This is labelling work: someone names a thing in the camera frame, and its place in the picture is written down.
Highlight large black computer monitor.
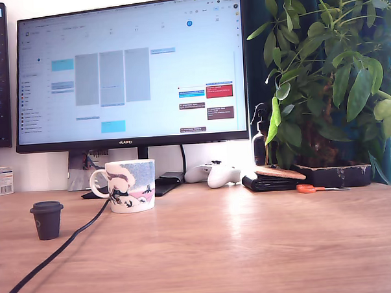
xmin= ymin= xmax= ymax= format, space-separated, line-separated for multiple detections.
xmin=8 ymin=0 xmax=250 ymax=154

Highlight black cable across table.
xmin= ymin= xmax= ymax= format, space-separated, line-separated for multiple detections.
xmin=0 ymin=199 xmax=113 ymax=293

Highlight orange-handled scissors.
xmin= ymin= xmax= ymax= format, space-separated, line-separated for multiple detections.
xmin=295 ymin=182 xmax=352 ymax=194

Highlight green leafy houseplant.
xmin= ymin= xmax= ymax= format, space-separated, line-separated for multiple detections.
xmin=244 ymin=0 xmax=391 ymax=191

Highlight white game controller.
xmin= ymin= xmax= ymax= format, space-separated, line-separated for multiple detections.
xmin=183 ymin=159 xmax=243 ymax=191

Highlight black folded wallet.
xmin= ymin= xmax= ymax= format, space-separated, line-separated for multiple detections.
xmin=241 ymin=172 xmax=307 ymax=193

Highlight black monitor cable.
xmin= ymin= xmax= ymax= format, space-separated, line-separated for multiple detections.
xmin=179 ymin=143 xmax=189 ymax=183

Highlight dark grey coffee capsule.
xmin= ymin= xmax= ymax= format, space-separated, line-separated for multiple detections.
xmin=29 ymin=200 xmax=66 ymax=241

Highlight white cardboard box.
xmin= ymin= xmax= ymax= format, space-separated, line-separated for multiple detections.
xmin=0 ymin=164 xmax=16 ymax=198

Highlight black monitor stand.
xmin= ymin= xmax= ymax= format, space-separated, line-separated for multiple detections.
xmin=78 ymin=143 xmax=183 ymax=201

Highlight dark spray bottle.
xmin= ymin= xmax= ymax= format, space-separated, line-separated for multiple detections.
xmin=249 ymin=102 xmax=279 ymax=167

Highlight round cork coaster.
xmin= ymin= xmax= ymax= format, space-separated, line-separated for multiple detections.
xmin=254 ymin=163 xmax=307 ymax=183

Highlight small black case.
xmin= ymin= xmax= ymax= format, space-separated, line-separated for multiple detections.
xmin=158 ymin=170 xmax=185 ymax=184

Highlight black plant tray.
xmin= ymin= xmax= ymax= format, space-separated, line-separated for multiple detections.
xmin=292 ymin=159 xmax=373 ymax=190

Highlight white mug with blue print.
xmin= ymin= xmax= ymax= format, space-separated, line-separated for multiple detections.
xmin=87 ymin=158 xmax=158 ymax=215

